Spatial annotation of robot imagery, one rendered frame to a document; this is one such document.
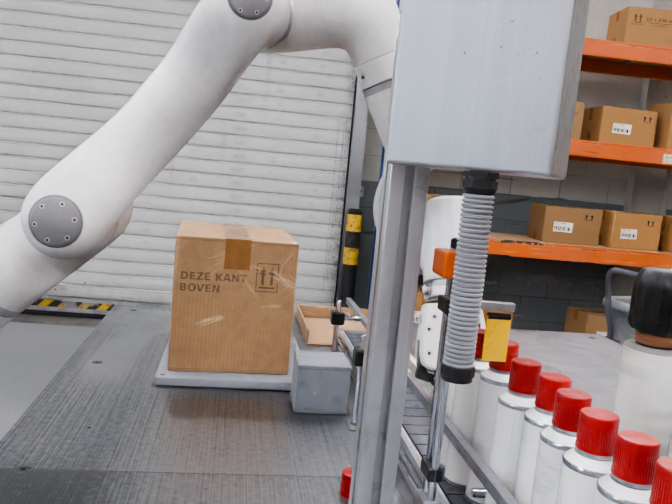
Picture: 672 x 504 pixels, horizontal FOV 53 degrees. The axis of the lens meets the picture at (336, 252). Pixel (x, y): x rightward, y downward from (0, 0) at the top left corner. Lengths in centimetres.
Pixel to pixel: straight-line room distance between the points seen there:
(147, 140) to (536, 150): 55
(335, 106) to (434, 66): 442
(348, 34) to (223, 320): 63
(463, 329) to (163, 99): 54
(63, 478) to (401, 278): 53
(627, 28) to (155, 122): 435
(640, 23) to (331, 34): 422
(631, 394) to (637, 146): 399
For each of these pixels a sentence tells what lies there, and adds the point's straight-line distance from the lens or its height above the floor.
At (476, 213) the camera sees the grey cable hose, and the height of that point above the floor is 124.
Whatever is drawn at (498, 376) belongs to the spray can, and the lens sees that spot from 85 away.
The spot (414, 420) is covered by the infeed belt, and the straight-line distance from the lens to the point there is 115.
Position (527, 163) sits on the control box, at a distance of 67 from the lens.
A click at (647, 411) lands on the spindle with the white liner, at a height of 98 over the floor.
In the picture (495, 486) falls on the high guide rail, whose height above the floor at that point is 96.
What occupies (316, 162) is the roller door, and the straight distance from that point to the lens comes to 509.
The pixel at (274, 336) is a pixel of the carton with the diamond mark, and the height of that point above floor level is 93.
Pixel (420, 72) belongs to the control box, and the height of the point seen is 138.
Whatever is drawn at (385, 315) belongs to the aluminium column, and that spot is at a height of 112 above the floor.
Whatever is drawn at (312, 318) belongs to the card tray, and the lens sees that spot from 200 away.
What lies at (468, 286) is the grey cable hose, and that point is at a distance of 67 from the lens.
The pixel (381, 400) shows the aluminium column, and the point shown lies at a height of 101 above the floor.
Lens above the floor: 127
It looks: 7 degrees down
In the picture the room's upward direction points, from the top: 5 degrees clockwise
